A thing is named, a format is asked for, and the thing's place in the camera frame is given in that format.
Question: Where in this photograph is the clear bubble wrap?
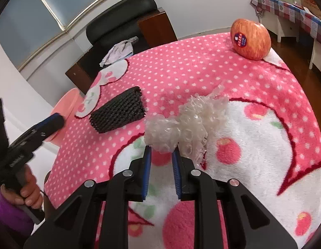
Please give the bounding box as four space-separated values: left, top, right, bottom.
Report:
144 80 229 164

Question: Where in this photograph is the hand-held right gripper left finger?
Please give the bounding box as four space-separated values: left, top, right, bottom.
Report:
23 145 152 249

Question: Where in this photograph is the black leather wooden armchair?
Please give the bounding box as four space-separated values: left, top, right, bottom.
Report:
65 0 178 95

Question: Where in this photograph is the pink plastic basin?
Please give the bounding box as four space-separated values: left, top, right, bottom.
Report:
53 88 84 143

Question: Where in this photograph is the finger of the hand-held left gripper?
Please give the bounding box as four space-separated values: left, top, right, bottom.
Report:
42 115 65 136
35 112 61 129

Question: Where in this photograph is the person's left hand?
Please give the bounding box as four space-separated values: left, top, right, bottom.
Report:
1 167 44 209

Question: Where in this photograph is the red apple with sticker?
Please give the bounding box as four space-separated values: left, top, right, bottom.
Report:
230 18 272 61

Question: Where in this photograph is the frosted glass window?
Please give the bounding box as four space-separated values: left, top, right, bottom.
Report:
0 0 140 73

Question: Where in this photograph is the person's left forearm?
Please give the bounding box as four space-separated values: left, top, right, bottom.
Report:
0 188 34 239

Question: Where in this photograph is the white table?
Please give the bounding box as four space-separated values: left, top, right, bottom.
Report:
309 38 321 78

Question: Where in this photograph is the black foam net sleeve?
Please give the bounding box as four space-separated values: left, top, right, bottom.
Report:
90 86 146 134

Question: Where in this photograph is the small white cabinet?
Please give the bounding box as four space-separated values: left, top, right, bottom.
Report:
259 13 301 43

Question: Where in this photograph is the checkered tablecloth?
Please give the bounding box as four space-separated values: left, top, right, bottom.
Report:
250 0 321 44

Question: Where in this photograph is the pale crumpled cloth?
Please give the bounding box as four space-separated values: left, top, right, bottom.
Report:
99 36 139 67

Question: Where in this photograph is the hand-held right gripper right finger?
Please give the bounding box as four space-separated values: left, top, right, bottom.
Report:
171 146 298 249

